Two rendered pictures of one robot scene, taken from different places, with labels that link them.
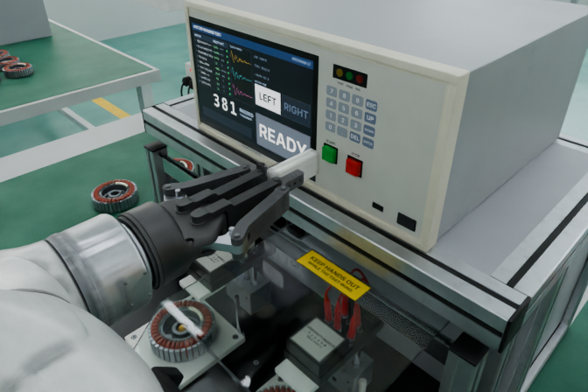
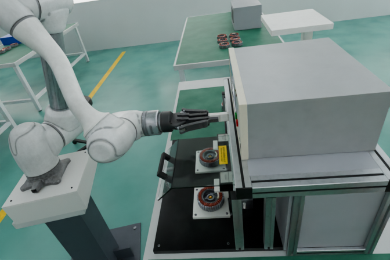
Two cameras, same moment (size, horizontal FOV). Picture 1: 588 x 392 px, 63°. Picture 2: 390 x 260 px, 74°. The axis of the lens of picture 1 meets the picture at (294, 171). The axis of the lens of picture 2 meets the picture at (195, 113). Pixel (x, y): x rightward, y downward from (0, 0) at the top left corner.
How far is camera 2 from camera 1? 0.57 m
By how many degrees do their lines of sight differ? 44
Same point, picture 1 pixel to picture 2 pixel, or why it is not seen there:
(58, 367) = (106, 129)
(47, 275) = (136, 118)
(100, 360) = (112, 131)
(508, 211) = (291, 163)
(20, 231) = (197, 107)
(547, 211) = (306, 172)
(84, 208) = (219, 106)
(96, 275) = (145, 122)
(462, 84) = (242, 107)
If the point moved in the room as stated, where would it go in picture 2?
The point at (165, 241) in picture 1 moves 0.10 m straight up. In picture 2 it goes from (164, 121) to (158, 96)
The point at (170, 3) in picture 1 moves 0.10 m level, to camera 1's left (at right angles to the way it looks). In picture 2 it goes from (272, 32) to (258, 30)
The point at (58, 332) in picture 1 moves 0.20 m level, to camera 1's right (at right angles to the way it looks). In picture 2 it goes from (111, 125) to (151, 155)
